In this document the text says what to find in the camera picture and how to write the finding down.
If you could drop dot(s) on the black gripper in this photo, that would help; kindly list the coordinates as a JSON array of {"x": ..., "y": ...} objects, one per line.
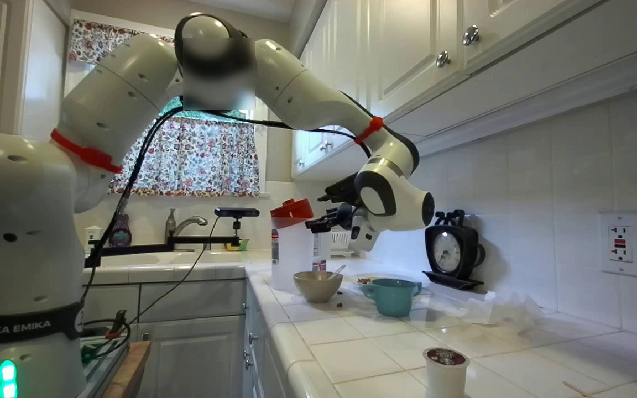
[{"x": 345, "y": 218}]

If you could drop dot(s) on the clear jug with red lid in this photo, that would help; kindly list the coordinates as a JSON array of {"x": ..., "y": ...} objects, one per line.
[{"x": 293, "y": 249}]

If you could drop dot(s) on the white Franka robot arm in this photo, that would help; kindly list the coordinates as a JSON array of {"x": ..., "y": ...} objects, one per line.
[{"x": 16, "y": 222}]

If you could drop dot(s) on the beige ceramic bowl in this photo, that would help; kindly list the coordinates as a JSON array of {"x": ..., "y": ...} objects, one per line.
[{"x": 317, "y": 288}]

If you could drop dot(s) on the white plate with crumbs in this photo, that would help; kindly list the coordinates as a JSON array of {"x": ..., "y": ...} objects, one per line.
[{"x": 366, "y": 279}]

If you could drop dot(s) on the yellow green sponge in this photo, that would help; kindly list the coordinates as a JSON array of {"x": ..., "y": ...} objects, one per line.
[{"x": 237, "y": 245}]

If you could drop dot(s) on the teal ceramic cup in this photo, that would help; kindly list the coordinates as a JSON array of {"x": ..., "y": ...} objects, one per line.
[{"x": 393, "y": 298}]

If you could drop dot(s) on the black alarm clock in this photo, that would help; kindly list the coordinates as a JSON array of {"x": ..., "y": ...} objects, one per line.
[{"x": 453, "y": 249}]

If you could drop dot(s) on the floral window curtain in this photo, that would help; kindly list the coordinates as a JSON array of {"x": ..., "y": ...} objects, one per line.
[{"x": 200, "y": 158}]

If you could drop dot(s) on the silver sink faucet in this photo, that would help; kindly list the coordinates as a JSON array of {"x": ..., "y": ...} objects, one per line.
[{"x": 174, "y": 224}]

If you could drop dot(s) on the white lower cabinet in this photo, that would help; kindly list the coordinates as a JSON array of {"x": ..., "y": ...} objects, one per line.
[{"x": 194, "y": 345}]

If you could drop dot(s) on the clear plastic wrap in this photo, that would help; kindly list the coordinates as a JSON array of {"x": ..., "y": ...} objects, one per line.
[{"x": 480, "y": 309}]

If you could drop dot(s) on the white upper cabinet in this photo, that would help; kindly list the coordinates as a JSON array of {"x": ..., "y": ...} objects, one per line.
[{"x": 408, "y": 44}]

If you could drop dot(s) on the silver cabinet knob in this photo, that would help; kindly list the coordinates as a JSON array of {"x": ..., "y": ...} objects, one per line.
[
  {"x": 444, "y": 58},
  {"x": 473, "y": 34}
]

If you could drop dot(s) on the dark soap dispenser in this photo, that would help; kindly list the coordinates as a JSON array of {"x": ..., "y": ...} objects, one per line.
[{"x": 121, "y": 234}]

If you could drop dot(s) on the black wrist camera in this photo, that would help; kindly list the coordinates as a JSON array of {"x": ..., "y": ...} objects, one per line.
[{"x": 342, "y": 190}]

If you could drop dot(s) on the black stereo camera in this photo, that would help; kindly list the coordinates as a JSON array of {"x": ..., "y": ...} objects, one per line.
[{"x": 237, "y": 213}]

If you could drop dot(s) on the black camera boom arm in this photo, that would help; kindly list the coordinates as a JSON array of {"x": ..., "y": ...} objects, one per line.
[{"x": 165, "y": 243}]

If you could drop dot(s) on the white wall outlet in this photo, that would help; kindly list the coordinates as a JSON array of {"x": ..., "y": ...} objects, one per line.
[{"x": 623, "y": 243}]

